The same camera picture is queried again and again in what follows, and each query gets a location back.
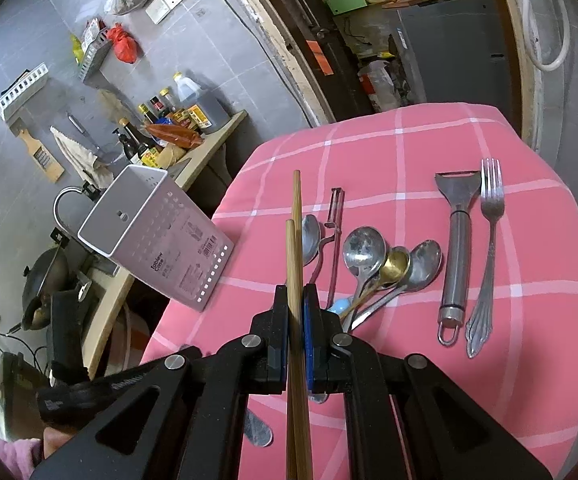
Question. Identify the pink checked tablecloth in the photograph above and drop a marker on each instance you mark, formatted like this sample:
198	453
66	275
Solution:
419	135

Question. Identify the bamboo chopstick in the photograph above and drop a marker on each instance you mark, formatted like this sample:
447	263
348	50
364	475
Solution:
297	210
291	260

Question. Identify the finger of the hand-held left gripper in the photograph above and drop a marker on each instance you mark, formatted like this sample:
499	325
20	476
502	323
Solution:
69	335

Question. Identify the person's left forearm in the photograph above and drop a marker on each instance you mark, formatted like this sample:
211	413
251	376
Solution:
14	460

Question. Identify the black kitchen appliance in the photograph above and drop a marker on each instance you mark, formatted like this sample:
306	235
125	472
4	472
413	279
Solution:
16	390

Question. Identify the beige dish towel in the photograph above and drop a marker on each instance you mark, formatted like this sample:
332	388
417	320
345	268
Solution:
81	157

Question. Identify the yellow packet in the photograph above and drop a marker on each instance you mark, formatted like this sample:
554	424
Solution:
76	49

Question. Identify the gold-capped yellow-label bottle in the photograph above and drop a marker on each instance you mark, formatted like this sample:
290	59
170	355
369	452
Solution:
150	156

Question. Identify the black wok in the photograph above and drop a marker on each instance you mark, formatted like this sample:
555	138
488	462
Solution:
46	280

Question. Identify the hanging steel utensil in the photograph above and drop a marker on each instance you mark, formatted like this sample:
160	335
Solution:
81	130

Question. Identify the large oil jug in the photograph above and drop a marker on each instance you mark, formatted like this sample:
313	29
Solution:
204	105

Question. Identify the person's left hand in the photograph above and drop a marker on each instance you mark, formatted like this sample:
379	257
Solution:
59	442

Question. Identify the steel faucet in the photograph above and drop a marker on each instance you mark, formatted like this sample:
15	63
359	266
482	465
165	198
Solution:
61	200

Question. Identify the small steel spoon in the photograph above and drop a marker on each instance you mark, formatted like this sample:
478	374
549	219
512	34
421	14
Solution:
311	240

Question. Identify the slim steel swivel peeler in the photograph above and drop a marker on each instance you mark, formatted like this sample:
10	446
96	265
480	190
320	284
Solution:
337	220

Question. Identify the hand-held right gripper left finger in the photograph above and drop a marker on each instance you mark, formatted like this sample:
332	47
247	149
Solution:
280	340

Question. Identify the oval steel spoon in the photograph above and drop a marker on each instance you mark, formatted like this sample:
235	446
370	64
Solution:
425	262

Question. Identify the slim dark sauce bottle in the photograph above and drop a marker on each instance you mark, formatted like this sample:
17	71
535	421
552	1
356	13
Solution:
146	114

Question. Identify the large round steel spoon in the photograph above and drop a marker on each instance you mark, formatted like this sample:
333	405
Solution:
364	250

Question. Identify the tan food bag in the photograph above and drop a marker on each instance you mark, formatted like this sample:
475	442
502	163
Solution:
171	155

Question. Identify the white bucket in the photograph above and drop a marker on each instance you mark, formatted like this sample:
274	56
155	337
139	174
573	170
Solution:
129	340

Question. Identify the white perforated utensil holder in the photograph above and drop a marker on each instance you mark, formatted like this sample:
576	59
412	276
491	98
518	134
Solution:
154	230

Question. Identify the translucent plastic bag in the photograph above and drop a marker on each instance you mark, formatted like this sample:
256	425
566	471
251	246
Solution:
379	85

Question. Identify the yellow-capped sauce bottle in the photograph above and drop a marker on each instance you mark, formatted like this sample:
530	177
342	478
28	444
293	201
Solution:
168	100

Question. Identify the red plastic bag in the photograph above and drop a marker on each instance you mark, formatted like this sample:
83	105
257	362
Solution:
125	45

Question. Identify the green box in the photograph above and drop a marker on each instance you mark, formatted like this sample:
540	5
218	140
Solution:
346	2

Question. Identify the black-capped red-label bottle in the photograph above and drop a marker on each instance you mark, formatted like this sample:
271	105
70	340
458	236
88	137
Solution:
159	107

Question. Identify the ornate steel fork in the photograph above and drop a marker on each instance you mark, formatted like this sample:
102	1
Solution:
491	200

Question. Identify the dark pump bottle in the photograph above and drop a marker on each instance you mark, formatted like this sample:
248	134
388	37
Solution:
126	147

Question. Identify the red and white packet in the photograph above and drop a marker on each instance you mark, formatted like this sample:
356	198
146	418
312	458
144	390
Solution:
93	32

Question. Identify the white wall switch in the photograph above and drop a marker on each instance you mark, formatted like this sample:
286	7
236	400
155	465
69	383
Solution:
157	10

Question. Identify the orange-red food packet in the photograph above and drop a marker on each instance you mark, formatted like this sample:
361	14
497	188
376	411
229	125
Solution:
174	135

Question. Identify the wooden grater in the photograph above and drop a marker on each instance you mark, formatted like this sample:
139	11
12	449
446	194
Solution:
39	150

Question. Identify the orange door tag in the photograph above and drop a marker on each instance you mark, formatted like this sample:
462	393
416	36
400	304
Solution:
319	57

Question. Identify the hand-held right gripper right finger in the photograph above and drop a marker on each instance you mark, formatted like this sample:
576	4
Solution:
312	345

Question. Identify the wide-head steel peeler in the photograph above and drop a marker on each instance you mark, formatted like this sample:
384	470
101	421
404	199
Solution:
458	240

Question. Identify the grey wall rack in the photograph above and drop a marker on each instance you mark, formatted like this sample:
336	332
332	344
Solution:
94	55

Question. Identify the white wall rack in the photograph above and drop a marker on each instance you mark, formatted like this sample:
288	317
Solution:
21	91

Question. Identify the gold spoon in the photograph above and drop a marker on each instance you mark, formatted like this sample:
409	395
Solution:
395	265

